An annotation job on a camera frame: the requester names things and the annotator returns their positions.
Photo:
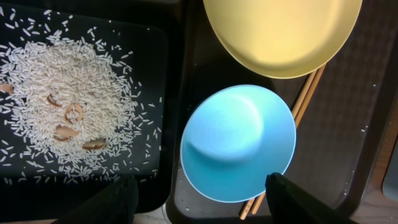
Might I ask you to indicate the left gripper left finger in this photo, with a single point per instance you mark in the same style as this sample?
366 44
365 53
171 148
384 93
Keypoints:
117 203

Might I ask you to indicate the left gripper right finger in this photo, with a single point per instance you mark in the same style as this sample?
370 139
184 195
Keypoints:
288 203

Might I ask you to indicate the light blue bowl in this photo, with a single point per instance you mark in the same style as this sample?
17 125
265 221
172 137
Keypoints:
234 139

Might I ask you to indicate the pile of white rice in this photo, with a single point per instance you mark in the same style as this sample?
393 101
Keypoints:
67 96

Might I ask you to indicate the grey dishwasher rack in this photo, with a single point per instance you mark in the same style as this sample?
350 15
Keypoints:
389 185

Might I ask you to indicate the right wooden chopstick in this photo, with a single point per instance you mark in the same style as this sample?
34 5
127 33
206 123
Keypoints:
308 98

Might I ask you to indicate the wooden chopstick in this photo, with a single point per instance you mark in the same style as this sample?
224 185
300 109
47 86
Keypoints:
308 98
253 204

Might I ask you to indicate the left wooden chopstick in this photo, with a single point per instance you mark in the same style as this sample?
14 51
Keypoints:
253 204

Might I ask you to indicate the dark brown serving tray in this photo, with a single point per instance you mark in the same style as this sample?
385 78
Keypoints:
343 126

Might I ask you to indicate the yellow round plate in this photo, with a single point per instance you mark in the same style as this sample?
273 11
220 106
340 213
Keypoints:
282 38

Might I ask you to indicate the black plastic tray bin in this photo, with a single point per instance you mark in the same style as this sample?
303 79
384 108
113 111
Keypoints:
147 36

